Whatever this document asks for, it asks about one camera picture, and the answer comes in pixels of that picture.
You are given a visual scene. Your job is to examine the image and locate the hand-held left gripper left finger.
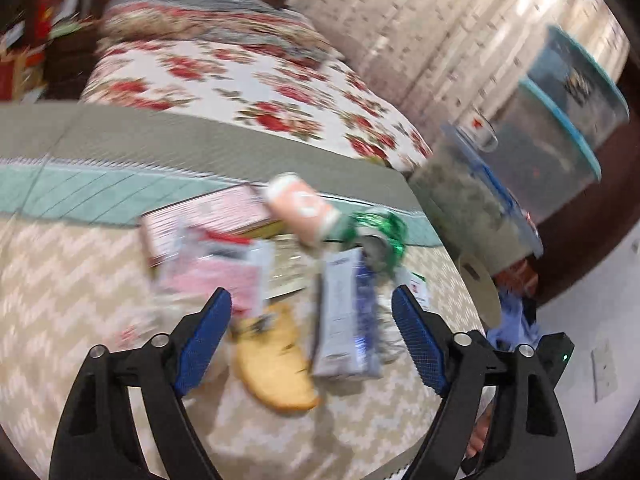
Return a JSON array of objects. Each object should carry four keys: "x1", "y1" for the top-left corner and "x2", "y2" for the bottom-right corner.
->
[{"x1": 48, "y1": 287, "x2": 233, "y2": 480}]

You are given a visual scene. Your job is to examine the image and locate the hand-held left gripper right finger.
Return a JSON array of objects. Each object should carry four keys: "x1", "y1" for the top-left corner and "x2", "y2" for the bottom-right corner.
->
[{"x1": 391, "y1": 284, "x2": 576, "y2": 480}]

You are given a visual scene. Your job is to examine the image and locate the pink plastic wrapper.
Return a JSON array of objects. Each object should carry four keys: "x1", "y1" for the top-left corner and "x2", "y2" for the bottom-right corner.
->
[{"x1": 152, "y1": 225, "x2": 276, "y2": 318}]

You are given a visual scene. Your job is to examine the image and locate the bread slice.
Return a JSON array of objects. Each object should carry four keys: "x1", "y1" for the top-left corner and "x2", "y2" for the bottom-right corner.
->
[{"x1": 232, "y1": 302, "x2": 321, "y2": 413}]

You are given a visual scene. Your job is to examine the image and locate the white and blue wrapper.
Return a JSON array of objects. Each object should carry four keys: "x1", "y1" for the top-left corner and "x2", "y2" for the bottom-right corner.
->
[{"x1": 310, "y1": 247, "x2": 383, "y2": 378}]

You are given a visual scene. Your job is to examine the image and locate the person's right hand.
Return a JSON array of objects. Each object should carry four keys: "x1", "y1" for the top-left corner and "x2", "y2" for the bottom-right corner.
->
[{"x1": 466, "y1": 406, "x2": 495, "y2": 459}]

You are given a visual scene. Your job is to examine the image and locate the clear plastic wrapper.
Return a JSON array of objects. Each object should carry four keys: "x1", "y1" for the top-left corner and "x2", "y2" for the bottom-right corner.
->
[{"x1": 372, "y1": 265, "x2": 431, "y2": 363}]

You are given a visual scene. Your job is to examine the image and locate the blue cloth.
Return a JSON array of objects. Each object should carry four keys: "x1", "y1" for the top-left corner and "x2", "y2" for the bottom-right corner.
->
[{"x1": 487, "y1": 290, "x2": 543, "y2": 351}]

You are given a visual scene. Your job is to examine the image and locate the round wooden board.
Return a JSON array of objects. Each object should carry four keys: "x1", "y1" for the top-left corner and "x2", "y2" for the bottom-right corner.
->
[{"x1": 457, "y1": 255, "x2": 503, "y2": 328}]

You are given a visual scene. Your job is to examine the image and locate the red bag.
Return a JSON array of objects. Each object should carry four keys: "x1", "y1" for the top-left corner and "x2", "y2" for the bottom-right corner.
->
[{"x1": 495, "y1": 260, "x2": 538, "y2": 301}]

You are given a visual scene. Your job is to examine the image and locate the beige printed packet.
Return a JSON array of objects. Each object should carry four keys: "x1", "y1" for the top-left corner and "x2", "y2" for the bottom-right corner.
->
[{"x1": 270, "y1": 235, "x2": 308, "y2": 296}]

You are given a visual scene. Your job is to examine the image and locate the green drink can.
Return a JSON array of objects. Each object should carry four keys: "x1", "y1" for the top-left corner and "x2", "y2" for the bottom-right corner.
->
[{"x1": 345, "y1": 208, "x2": 408, "y2": 273}]

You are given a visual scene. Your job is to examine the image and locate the pink and yellow carton box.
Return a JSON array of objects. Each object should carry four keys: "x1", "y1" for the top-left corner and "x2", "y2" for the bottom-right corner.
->
[{"x1": 139, "y1": 185, "x2": 281, "y2": 268}]

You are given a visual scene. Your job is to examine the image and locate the zigzag patterned tablecloth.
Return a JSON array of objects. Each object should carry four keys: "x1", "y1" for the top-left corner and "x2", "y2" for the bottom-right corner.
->
[{"x1": 0, "y1": 102, "x2": 501, "y2": 480}]

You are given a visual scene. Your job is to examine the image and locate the blue-lidded clear storage box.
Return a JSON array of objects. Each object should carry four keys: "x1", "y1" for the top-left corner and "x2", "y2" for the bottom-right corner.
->
[{"x1": 410, "y1": 122, "x2": 546, "y2": 276}]

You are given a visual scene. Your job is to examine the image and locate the pink white cup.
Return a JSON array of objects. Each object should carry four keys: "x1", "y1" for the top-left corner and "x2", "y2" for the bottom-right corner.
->
[{"x1": 264, "y1": 172, "x2": 343, "y2": 247}]

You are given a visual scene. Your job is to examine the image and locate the teal-lidded clear storage box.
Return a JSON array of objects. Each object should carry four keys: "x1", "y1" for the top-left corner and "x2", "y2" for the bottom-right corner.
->
[{"x1": 480, "y1": 77, "x2": 603, "y2": 223}]

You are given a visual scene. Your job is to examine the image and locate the white enamel mug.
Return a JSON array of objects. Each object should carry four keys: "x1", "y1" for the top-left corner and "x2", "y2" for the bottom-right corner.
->
[{"x1": 457, "y1": 110, "x2": 500, "y2": 153}]

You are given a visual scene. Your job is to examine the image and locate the floral bedspread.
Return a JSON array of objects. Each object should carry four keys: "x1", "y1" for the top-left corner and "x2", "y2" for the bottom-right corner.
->
[{"x1": 80, "y1": 40, "x2": 433, "y2": 171}]

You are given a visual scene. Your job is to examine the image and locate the small clear storage box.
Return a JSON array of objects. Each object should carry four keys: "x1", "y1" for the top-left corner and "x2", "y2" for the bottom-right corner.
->
[{"x1": 527, "y1": 25, "x2": 631, "y2": 148}]

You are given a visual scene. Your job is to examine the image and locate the beige patterned curtain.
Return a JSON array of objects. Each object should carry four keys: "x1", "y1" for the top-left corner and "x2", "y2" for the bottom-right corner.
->
[{"x1": 295, "y1": 0, "x2": 631, "y2": 136}]

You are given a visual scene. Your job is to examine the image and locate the brown paper bag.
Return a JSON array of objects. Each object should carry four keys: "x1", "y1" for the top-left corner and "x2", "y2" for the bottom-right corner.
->
[{"x1": 0, "y1": 52, "x2": 46, "y2": 102}]

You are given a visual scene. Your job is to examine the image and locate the folded patchwork quilt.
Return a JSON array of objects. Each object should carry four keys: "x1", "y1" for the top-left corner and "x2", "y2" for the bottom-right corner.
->
[{"x1": 97, "y1": 0, "x2": 346, "y2": 68}]

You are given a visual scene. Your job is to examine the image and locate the red cardboard box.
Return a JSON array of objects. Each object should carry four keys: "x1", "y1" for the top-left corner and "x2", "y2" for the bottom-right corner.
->
[{"x1": 32, "y1": 0, "x2": 57, "y2": 41}]

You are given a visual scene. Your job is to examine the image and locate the white wall socket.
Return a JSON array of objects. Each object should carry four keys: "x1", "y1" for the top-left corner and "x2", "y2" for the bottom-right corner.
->
[{"x1": 591, "y1": 344, "x2": 619, "y2": 403}]

